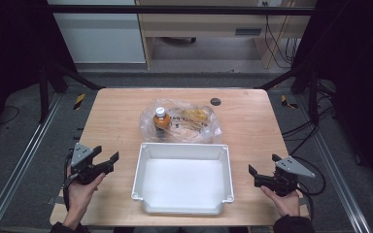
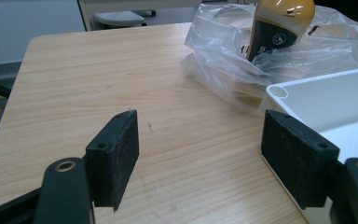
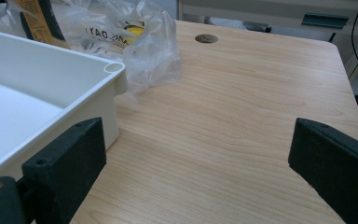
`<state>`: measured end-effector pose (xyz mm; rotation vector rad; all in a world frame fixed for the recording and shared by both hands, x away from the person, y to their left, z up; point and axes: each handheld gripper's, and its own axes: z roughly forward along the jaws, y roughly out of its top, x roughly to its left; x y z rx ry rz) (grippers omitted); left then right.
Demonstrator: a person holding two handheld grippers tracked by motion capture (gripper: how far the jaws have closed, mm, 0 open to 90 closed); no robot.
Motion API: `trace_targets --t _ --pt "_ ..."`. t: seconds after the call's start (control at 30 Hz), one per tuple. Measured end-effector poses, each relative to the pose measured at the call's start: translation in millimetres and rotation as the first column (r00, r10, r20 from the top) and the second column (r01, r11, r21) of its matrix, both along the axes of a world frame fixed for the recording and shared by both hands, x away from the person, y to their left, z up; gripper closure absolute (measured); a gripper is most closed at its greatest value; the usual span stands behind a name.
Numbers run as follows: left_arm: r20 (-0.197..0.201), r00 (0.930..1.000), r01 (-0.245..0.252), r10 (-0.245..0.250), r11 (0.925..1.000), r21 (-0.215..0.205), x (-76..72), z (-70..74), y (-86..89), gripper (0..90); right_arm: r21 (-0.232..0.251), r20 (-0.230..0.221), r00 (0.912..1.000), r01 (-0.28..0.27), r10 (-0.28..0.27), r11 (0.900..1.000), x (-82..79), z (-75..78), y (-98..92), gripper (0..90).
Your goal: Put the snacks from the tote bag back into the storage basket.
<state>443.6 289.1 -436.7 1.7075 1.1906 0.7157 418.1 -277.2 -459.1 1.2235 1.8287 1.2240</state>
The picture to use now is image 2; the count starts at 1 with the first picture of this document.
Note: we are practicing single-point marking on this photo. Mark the yellow toy helmet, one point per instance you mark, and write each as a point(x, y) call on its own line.
point(276, 28)

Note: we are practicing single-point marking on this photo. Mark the clear plastic bag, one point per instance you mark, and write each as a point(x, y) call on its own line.
point(227, 62)

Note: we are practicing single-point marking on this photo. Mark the beige cabinet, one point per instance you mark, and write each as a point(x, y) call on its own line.
point(136, 9)

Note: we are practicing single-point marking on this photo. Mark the white plastic box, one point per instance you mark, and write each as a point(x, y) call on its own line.
point(332, 105)

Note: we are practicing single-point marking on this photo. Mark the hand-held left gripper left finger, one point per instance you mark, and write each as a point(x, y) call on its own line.
point(113, 161)

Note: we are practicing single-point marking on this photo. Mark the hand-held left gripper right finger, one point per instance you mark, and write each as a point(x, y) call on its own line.
point(295, 158)

